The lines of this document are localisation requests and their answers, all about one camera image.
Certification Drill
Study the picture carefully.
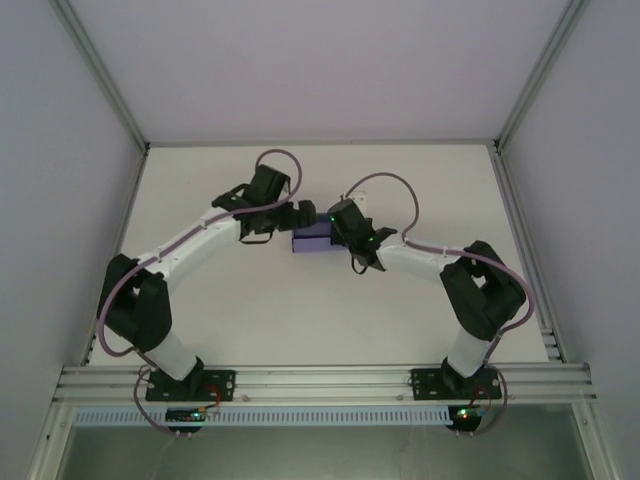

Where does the aluminium frame post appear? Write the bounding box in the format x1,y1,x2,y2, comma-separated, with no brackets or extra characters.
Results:
48,0,151,151
492,0,592,154

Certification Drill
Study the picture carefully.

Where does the aluminium frame leg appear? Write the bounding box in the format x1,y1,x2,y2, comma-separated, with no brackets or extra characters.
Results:
25,403,77,480
572,403,622,480

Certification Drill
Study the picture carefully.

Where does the wide aluminium mounting rail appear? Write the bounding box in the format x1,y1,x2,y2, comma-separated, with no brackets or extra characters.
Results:
52,362,600,405

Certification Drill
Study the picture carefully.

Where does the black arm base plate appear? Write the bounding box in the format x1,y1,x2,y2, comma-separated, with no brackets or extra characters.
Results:
409,367,504,402
144,368,237,402

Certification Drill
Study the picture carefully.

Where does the slotted light blue cable duct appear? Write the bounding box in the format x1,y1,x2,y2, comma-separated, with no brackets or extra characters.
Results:
73,405,451,427

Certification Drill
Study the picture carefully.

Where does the small green circuit board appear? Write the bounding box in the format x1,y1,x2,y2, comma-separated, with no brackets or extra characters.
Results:
164,407,222,427
448,404,494,425

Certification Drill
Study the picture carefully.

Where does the purple paper box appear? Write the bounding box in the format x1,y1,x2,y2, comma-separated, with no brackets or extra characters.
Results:
290,212,347,256

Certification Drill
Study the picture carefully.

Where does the aluminium table side rail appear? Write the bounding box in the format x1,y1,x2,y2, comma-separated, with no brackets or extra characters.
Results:
74,147,150,369
491,143,567,364

